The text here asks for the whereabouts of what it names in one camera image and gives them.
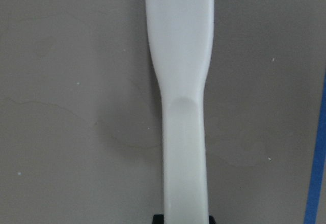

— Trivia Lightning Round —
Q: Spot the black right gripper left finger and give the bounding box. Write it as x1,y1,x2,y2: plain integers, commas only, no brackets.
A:
152,214,164,224

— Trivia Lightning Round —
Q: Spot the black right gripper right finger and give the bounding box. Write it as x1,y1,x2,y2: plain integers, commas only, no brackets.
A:
209,215,216,224

